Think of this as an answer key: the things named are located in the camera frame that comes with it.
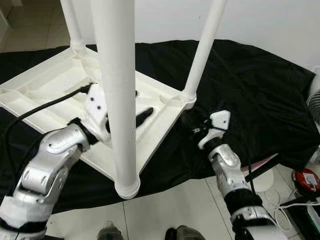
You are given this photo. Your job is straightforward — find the pink stool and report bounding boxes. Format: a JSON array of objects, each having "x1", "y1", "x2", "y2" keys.
[{"x1": 252, "y1": 159, "x2": 273, "y2": 168}]

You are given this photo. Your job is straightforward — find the black metal table leg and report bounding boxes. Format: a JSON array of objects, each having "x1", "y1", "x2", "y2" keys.
[{"x1": 245, "y1": 154, "x2": 280, "y2": 183}]

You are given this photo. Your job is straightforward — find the white round fan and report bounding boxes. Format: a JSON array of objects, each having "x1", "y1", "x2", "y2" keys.
[{"x1": 306, "y1": 75, "x2": 320, "y2": 126}]

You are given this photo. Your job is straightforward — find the white plastic table leg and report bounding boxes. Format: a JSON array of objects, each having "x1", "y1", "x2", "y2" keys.
[
  {"x1": 90, "y1": 0, "x2": 142, "y2": 200},
  {"x1": 60, "y1": 0, "x2": 87, "y2": 51},
  {"x1": 181, "y1": 0, "x2": 228, "y2": 103}
]

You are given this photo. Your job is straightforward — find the white floor cable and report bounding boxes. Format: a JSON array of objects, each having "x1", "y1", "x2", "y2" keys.
[{"x1": 265, "y1": 187, "x2": 320, "y2": 231}]

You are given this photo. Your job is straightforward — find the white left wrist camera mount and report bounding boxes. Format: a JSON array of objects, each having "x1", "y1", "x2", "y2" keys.
[{"x1": 84, "y1": 84, "x2": 112, "y2": 146}]

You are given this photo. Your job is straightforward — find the grey right robot foot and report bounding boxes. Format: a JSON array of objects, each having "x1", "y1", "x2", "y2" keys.
[{"x1": 165, "y1": 226, "x2": 206, "y2": 240}]

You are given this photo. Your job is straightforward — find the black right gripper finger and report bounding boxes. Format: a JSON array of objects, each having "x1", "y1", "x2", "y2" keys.
[{"x1": 181, "y1": 111, "x2": 200, "y2": 132}]

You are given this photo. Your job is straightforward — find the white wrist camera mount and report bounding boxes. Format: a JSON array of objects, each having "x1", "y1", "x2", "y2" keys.
[
  {"x1": 198, "y1": 110, "x2": 232, "y2": 150},
  {"x1": 84, "y1": 84, "x2": 112, "y2": 146}
]

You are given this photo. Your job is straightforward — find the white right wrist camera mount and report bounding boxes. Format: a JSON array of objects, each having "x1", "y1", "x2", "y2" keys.
[{"x1": 198, "y1": 110, "x2": 232, "y2": 150}]

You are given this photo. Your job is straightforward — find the grey left robot foot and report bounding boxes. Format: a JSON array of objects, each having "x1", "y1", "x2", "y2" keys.
[{"x1": 97, "y1": 222, "x2": 125, "y2": 240}]

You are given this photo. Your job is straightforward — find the red round canister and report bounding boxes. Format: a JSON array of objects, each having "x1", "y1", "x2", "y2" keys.
[{"x1": 292, "y1": 169, "x2": 320, "y2": 193}]

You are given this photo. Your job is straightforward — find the white plastic children table top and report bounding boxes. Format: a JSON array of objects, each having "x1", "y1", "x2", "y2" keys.
[{"x1": 0, "y1": 45, "x2": 197, "y2": 183}]

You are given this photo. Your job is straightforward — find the black table cloth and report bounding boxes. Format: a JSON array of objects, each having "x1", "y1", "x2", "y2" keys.
[{"x1": 0, "y1": 39, "x2": 320, "y2": 213}]

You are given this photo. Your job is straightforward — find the grey robot foot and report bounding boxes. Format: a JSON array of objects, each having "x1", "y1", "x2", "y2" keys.
[
  {"x1": 97, "y1": 222, "x2": 125, "y2": 240},
  {"x1": 165, "y1": 226, "x2": 206, "y2": 240}
]

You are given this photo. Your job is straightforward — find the white round floor base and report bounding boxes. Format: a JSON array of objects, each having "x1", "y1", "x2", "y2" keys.
[{"x1": 250, "y1": 167, "x2": 275, "y2": 193}]

